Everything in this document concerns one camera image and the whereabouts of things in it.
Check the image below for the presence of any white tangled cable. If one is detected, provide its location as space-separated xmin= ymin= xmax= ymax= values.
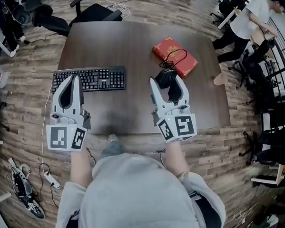
xmin=234 ymin=209 xmax=250 ymax=224

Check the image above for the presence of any black mouse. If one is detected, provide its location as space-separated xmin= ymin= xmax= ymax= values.
xmin=155 ymin=68 xmax=177 ymax=89

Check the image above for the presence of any black waist bag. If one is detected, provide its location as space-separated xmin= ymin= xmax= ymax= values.
xmin=189 ymin=191 xmax=223 ymax=228

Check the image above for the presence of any person's right forearm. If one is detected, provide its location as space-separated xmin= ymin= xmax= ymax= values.
xmin=165 ymin=140 xmax=190 ymax=179

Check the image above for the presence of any black looped cord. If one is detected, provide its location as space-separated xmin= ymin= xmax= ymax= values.
xmin=159 ymin=48 xmax=188 ymax=70

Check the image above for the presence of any wooden desk with white legs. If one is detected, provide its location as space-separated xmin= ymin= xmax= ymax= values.
xmin=217 ymin=6 xmax=238 ymax=30

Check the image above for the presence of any black keyboard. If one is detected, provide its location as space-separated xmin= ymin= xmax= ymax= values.
xmin=51 ymin=65 xmax=126 ymax=94

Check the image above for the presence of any cardboard box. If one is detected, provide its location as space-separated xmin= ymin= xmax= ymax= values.
xmin=251 ymin=25 xmax=278 ymax=47

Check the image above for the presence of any white power strip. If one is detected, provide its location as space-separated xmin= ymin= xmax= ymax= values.
xmin=43 ymin=171 xmax=61 ymax=190

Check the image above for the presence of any red book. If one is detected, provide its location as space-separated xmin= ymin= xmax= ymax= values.
xmin=152 ymin=37 xmax=198 ymax=79

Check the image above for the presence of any tan round stool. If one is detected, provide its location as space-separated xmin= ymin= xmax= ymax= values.
xmin=213 ymin=71 xmax=228 ymax=86

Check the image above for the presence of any black cable under table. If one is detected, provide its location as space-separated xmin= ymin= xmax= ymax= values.
xmin=156 ymin=147 xmax=167 ymax=166
xmin=85 ymin=146 xmax=98 ymax=163

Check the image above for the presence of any person's grey shirt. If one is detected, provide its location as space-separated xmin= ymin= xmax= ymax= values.
xmin=56 ymin=152 xmax=226 ymax=228

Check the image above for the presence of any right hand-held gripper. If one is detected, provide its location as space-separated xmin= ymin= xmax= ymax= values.
xmin=148 ymin=74 xmax=198 ymax=143

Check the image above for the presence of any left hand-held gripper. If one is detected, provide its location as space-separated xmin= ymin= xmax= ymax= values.
xmin=46 ymin=74 xmax=92 ymax=152

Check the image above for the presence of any thin white cable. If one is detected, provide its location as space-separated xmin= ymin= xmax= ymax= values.
xmin=41 ymin=85 xmax=53 ymax=175

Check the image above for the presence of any white coiled floor cable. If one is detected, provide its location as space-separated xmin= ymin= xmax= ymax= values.
xmin=88 ymin=0 xmax=132 ymax=19

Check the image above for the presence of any black power cable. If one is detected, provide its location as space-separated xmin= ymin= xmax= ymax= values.
xmin=39 ymin=162 xmax=59 ymax=209

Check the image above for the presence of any person's leg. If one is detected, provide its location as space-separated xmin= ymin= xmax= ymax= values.
xmin=100 ymin=141 xmax=124 ymax=159

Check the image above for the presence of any person's left forearm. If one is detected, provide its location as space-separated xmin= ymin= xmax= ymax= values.
xmin=69 ymin=148 xmax=94 ymax=190

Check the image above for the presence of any spare grey gripper device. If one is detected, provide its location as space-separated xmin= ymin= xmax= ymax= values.
xmin=8 ymin=157 xmax=46 ymax=220

